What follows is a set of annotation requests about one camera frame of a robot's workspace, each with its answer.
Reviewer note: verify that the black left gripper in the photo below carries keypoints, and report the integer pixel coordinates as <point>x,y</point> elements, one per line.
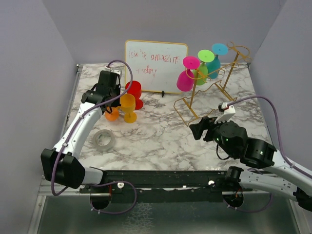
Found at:
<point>116,103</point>

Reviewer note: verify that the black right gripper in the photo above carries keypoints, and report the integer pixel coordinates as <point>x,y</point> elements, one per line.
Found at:
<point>205,123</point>

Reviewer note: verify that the yellow wine glass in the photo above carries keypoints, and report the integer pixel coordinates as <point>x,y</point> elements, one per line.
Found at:
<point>128,104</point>

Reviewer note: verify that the orange wine glass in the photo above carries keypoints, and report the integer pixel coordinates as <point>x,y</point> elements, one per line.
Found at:
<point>112,113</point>

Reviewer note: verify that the red wine glass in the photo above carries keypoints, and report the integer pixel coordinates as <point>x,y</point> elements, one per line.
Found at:
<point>135,89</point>

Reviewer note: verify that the gold wire glass rack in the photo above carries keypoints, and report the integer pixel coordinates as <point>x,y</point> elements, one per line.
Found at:
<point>188,108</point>

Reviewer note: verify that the pink wine glass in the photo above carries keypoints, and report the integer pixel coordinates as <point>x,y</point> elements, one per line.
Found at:
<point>185,80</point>

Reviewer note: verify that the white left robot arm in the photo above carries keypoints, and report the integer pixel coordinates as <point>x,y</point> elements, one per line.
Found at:
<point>66,152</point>

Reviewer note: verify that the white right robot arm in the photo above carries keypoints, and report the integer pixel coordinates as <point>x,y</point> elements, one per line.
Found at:
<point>257,154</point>

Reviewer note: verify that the teal wine glass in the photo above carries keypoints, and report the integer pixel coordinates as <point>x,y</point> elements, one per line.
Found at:
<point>214,66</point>

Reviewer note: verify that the green wine glass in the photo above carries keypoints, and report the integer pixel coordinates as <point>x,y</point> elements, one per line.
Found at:
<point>201,73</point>

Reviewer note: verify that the clear tape roll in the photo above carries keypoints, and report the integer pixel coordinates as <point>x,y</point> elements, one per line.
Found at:
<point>104,140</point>

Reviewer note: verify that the yellow framed whiteboard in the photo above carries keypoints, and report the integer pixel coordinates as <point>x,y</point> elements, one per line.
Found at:
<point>155,65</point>

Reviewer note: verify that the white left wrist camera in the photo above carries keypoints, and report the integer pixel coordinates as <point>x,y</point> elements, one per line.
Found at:
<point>117,72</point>

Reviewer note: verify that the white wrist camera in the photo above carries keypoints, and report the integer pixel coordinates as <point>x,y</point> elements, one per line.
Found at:
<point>117,72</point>
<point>226,112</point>

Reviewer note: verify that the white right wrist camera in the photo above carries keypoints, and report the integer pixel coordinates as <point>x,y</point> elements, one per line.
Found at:
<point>226,112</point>

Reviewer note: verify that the aluminium left side rail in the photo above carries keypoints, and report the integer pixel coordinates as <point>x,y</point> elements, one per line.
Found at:
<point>70,99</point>

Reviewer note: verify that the black front mounting rail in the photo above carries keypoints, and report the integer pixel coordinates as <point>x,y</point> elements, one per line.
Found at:
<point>167,186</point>

